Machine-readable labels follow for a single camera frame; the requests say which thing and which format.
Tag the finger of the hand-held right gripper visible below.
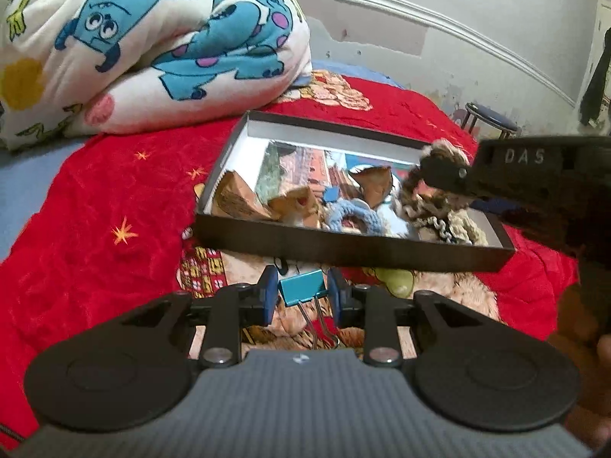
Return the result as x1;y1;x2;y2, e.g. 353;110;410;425
406;155;478;201

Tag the shallow black cardboard box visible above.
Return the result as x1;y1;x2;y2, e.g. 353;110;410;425
195;111;516;274

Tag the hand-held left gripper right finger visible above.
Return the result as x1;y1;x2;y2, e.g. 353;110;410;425
327;267;502;369

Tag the orange brown crumpled piece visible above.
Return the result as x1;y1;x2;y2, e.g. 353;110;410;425
268;185;322;228

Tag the brown leaf-shaped piece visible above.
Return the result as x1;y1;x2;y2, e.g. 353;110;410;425
350;166;395;209

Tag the cartoon monster printed quilt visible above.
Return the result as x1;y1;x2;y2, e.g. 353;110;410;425
0;0;311;152

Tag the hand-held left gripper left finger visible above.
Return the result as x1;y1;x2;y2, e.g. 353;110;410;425
121;264;280;369

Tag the brown paper packet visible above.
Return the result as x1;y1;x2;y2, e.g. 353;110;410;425
211;171;282;221

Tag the light blue crochet scrunchie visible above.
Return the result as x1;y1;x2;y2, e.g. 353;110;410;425
327;199;385;236

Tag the red printed blanket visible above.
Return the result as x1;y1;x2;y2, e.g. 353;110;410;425
0;74;581;450

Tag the teal binder clip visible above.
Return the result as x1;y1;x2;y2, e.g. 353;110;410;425
278;269;343;350

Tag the illustrated textbook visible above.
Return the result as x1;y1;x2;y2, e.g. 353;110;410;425
258;140;417;240

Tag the curved bed headboard rail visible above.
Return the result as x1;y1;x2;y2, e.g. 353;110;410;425
286;0;576;106

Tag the round dark-seat metal stool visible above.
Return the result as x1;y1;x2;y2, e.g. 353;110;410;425
464;102;519;140

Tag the person's right hand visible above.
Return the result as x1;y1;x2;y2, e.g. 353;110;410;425
548;248;611;454

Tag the dark hanging cloth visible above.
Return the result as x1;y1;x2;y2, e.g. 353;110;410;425
579;27;611;127

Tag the cream crochet scrunchie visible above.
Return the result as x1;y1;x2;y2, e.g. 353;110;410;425
449;210;490;247

